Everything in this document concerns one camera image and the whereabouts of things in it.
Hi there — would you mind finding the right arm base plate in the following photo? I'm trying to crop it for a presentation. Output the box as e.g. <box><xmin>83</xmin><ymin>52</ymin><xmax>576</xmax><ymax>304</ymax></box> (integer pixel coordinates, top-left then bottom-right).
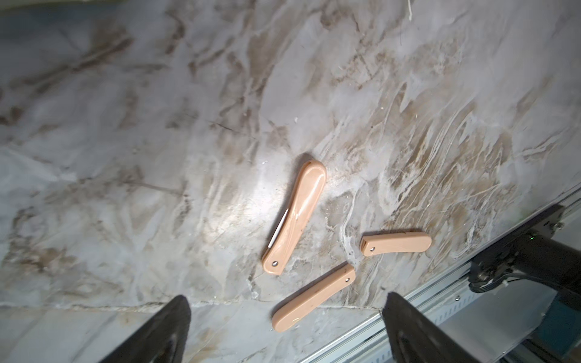
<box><xmin>468</xmin><ymin>204</ymin><xmax>580</xmax><ymax>311</ymax></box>

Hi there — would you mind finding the pink knife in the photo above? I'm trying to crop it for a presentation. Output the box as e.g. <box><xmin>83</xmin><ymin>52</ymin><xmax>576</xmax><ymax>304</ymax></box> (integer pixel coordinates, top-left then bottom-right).
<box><xmin>262</xmin><ymin>160</ymin><xmax>327</xmax><ymax>275</ymax></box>
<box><xmin>271</xmin><ymin>263</ymin><xmax>356</xmax><ymax>332</ymax></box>
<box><xmin>360</xmin><ymin>231</ymin><xmax>432</xmax><ymax>257</ymax></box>

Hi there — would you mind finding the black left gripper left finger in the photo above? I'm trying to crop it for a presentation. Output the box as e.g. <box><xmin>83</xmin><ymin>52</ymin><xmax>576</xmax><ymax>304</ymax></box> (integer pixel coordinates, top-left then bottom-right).
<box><xmin>101</xmin><ymin>295</ymin><xmax>192</xmax><ymax>362</ymax></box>

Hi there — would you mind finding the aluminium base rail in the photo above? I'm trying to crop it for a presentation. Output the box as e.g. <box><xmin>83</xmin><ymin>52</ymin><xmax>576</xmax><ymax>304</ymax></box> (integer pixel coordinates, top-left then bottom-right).
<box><xmin>300</xmin><ymin>179</ymin><xmax>580</xmax><ymax>362</ymax></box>

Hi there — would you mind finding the pink knife front right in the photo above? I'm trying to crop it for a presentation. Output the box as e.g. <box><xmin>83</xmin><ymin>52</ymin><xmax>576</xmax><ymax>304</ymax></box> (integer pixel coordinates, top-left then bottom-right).
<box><xmin>360</xmin><ymin>231</ymin><xmax>432</xmax><ymax>257</ymax></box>

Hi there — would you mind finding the pink knife front centre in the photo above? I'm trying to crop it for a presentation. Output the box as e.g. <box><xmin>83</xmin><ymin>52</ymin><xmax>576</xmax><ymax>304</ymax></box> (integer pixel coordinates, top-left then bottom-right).
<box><xmin>271</xmin><ymin>263</ymin><xmax>356</xmax><ymax>332</ymax></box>

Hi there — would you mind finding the pink knife middle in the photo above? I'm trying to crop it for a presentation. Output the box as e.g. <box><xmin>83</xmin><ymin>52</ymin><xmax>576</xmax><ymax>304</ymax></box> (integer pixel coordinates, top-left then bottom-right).
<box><xmin>262</xmin><ymin>160</ymin><xmax>327</xmax><ymax>275</ymax></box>

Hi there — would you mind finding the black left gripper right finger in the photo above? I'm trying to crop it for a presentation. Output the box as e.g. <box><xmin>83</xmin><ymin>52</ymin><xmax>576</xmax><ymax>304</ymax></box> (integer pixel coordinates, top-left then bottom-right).
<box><xmin>381</xmin><ymin>292</ymin><xmax>478</xmax><ymax>363</ymax></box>

